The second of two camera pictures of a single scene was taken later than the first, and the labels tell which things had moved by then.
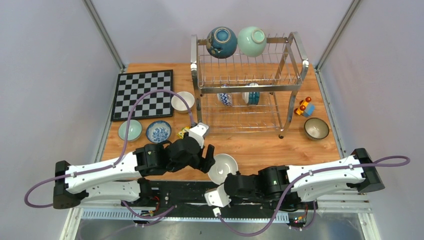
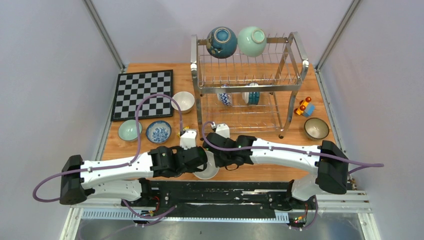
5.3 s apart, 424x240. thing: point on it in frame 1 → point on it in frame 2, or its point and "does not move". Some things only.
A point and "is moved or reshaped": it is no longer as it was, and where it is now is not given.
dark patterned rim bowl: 316,128 does not move
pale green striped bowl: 135,130 does not move
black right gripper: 237,174 → 220,163
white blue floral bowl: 158,131 does not move
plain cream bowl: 225,164 is moved or reshaped
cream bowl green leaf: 178,104 does not move
